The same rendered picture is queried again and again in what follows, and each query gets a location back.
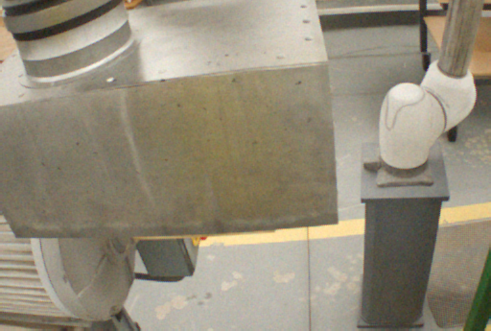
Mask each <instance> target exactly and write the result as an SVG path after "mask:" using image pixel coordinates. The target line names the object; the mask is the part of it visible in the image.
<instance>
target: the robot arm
mask: <svg viewBox="0 0 491 331"><path fill-rule="evenodd" d="M483 3H484V0H449V5H448V7H449V8H448V10H447V15H446V16H447V17H446V20H445V21H446V23H445V25H444V27H445V28H444V31H443V33H444V34H443V37H442V41H441V47H440V53H439V55H438V56H439V59H437V60H436V61H435V62H434V63H431V65H430V67H429V70H428V72H427V74H426V76H425V78H424V80H423V82H422V83H421V84H420V85H421V86H419V85H416V84H411V83H401V84H398V85H397V86H395V87H392V88H391V89H390V90H389V91H388V92H387V94H386V97H385V99H384V101H383V106H382V110H381V114H380V124H379V134H380V148H378V149H376V151H375V155H376V156H375V157H371V158H366V159H364V160H363V167H364V168H367V169H372V170H377V171H378V176H377V182H376V185H377V186H378V187H387V186H406V185H423V186H427V187H432V186H433V176H432V175H431V165H430V161H429V157H428V155H429V148H430V147H431V146H432V144H433V143H434V142H435V140H436V139H437V138H438V136H439V135H440V134H441V133H442V132H444V131H448V130H449V129H451V128H452V127H454V126H455V125H456V124H458V123H460V121H461V120H462V119H463V118H465V117H466V116H468V114H469V113H470V111H471V110H472V107H473V106H474V103H475V100H476V89H475V86H474V83H473V77H472V73H471V71H469V70H468V67H469V65H470V64H469V63H470V60H471V56H472V52H473V51H474V50H473V48H474V46H475V45H474V43H475V42H476V41H475V39H476V37H477V33H478V28H479V21H480V17H481V14H482V12H481V11H482V7H483Z"/></svg>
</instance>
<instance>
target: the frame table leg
mask: <svg viewBox="0 0 491 331"><path fill-rule="evenodd" d="M490 317H491V244H490V248H489V250H488V253H487V257H486V260H485V263H484V267H483V270H482V273H481V277H480V280H479V285H478V288H477V291H476V293H475V296H474V299H473V302H472V305H471V308H470V311H469V315H468V318H467V320H466V322H465V324H464V327H463V330H462V331H485V328H486V326H487V324H488V321H489V320H490Z"/></svg>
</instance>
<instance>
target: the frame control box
mask: <svg viewBox="0 0 491 331"><path fill-rule="evenodd" d="M199 242H200V237H196V238H183V239H180V238H169V239H143V240H139V242H137V243H136V244H135V245H136V247H137V250H138V251H139V254H140V256H141V258H142V261H143V263H144V265H145V267H146V270H147V272H148V273H141V272H135V273H134V274H135V279H137V280H151V281H153V282H174V283H175V282H179V281H180V280H182V279H184V277H185V276H192V275H193V274H194V272H195V270H196V265H197V261H198V251H199Z"/></svg>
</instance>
